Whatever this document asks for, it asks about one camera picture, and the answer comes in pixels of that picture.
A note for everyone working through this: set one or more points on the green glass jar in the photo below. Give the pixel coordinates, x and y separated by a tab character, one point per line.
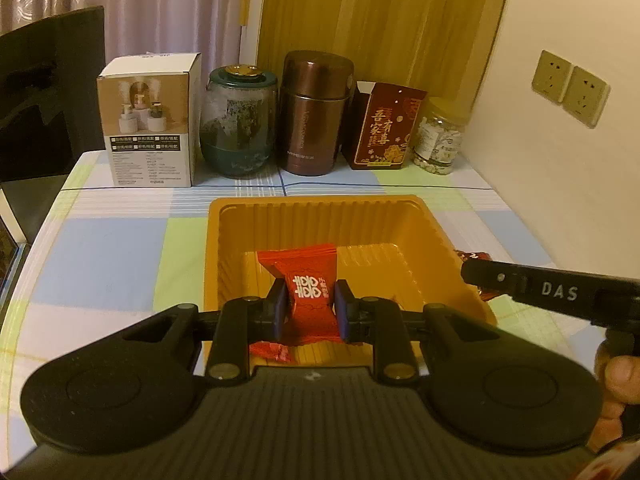
237	125

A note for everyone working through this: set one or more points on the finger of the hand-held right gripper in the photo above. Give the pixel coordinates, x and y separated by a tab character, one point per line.
487	275

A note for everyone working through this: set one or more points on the black flat screen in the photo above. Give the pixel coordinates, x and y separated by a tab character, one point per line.
45	90

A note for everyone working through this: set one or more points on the large red candy packet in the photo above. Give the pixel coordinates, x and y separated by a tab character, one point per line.
307	285

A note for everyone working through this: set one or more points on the beige wall socket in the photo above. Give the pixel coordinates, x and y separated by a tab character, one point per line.
550	77
585	97

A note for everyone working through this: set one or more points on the wooden wall panel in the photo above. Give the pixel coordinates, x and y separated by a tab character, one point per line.
380	15

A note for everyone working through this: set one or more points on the pink curtain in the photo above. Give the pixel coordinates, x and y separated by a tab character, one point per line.
125	5

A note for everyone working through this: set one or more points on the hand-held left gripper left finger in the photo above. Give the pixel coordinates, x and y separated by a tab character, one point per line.
279	310

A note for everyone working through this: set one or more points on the white cardboard box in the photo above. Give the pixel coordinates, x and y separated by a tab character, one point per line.
150	125

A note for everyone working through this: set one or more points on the clear jar with yellow lid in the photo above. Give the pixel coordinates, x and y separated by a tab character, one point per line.
440	135

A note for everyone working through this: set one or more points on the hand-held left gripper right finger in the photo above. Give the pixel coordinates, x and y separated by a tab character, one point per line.
342	310

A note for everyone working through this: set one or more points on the red gift box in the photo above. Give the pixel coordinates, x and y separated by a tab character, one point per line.
382	130

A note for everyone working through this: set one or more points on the small red-brown candy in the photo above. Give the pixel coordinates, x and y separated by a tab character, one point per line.
487	296

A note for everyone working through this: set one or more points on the brown metal canister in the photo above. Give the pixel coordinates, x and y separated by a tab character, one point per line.
312	115

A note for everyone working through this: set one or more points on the orange plastic tray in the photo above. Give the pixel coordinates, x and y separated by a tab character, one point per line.
320	225

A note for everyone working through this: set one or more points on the person's right hand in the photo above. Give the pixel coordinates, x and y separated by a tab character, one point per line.
620	377

